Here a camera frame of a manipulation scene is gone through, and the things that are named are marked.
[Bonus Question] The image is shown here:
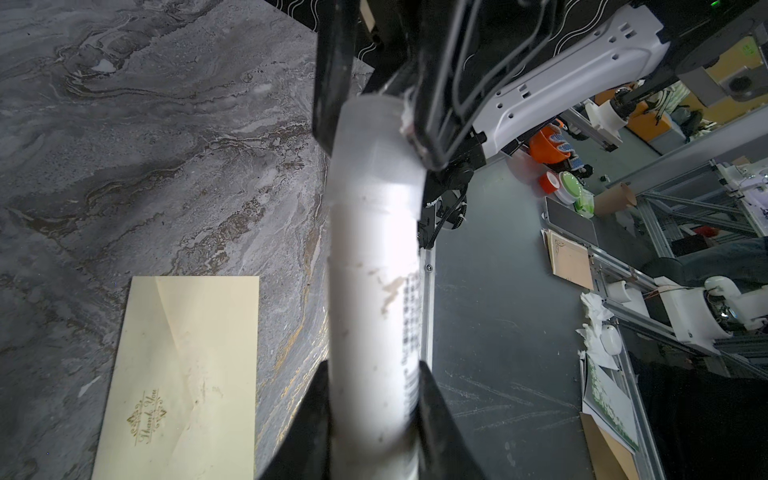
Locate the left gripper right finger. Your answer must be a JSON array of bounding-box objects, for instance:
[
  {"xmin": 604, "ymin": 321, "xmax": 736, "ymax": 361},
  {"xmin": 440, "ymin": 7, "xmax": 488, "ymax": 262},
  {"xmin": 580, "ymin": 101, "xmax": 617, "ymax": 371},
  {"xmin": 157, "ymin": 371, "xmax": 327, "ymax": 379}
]
[{"xmin": 416, "ymin": 361, "xmax": 486, "ymax": 479}]

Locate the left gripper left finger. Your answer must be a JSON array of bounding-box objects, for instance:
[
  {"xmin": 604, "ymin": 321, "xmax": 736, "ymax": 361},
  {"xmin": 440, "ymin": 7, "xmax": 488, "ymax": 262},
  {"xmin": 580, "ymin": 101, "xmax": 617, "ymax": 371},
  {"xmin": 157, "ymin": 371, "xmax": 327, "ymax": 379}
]
[{"xmin": 260, "ymin": 360, "xmax": 331, "ymax": 480}]

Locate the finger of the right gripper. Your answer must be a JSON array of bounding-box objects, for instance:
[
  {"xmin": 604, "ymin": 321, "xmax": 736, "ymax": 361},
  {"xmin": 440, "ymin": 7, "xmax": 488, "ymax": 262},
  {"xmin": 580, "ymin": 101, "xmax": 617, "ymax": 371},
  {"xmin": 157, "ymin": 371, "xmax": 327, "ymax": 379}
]
[
  {"xmin": 312, "ymin": 0, "xmax": 360, "ymax": 155},
  {"xmin": 407, "ymin": 0, "xmax": 565, "ymax": 172}
]

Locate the cream yellow envelope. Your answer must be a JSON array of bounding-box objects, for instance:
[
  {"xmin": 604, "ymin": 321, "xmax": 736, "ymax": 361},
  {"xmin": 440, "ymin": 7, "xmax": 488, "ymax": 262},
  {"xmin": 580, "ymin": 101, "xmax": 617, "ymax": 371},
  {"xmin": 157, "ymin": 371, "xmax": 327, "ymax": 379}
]
[{"xmin": 92, "ymin": 276, "xmax": 260, "ymax": 479}]

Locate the white glue stick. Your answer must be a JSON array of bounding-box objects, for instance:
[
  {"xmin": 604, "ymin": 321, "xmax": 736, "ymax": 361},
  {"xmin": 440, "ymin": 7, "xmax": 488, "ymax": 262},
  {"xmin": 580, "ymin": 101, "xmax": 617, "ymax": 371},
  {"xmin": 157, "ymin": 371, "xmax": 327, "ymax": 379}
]
[{"xmin": 327, "ymin": 94, "xmax": 426, "ymax": 479}]

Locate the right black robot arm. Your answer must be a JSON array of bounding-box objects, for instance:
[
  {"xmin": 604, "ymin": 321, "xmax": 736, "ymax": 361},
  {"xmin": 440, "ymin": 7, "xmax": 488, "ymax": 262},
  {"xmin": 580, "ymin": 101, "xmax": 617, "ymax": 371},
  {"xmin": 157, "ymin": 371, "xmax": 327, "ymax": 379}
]
[{"xmin": 369, "ymin": 1, "xmax": 767, "ymax": 171}]

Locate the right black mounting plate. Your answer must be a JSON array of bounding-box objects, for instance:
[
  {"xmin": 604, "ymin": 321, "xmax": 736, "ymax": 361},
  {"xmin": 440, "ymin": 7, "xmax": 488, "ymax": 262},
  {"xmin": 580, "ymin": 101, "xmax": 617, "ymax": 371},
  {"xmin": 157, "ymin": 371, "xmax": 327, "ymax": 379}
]
[{"xmin": 417, "ymin": 133, "xmax": 487, "ymax": 250}]

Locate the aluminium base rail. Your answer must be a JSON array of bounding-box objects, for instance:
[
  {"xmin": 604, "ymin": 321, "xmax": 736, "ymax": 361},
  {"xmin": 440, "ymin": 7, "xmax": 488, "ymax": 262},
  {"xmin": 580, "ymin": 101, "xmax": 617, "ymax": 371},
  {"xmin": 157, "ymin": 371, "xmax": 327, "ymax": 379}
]
[{"xmin": 419, "ymin": 249, "xmax": 436, "ymax": 367}]

